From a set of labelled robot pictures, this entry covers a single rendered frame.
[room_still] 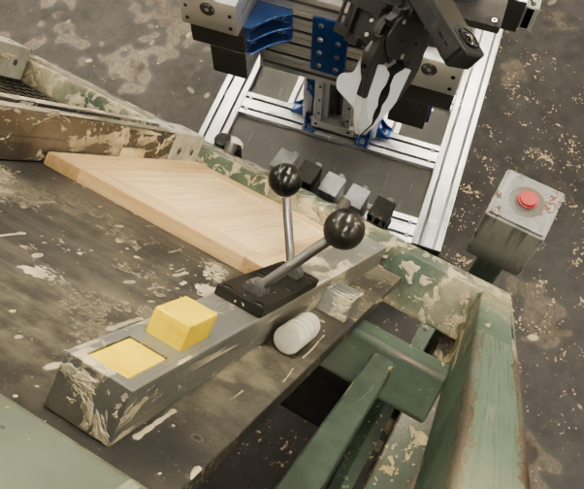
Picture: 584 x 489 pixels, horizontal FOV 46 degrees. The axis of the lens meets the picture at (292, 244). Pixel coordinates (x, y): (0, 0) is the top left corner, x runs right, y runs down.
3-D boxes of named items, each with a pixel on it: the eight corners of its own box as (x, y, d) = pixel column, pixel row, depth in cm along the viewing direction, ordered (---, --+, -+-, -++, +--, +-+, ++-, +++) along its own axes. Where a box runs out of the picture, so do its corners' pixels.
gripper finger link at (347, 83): (333, 117, 85) (360, 45, 81) (367, 138, 82) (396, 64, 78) (316, 116, 83) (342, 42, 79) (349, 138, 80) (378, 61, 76)
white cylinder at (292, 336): (294, 360, 67) (314, 342, 74) (307, 334, 66) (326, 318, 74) (268, 345, 67) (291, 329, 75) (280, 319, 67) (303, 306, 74)
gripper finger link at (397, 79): (349, 117, 88) (376, 48, 84) (382, 139, 84) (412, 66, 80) (333, 117, 85) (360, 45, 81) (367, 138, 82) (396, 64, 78)
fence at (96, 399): (377, 265, 131) (387, 246, 131) (108, 448, 41) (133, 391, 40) (355, 253, 133) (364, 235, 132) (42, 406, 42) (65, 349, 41)
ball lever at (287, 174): (312, 280, 78) (305, 161, 77) (304, 285, 74) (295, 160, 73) (281, 281, 79) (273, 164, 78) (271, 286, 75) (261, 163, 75)
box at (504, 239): (536, 235, 149) (567, 192, 133) (515, 278, 145) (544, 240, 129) (485, 211, 152) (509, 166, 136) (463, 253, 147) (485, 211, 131)
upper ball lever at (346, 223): (263, 309, 67) (376, 233, 63) (249, 316, 64) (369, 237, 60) (243, 277, 67) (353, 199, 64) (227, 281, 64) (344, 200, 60)
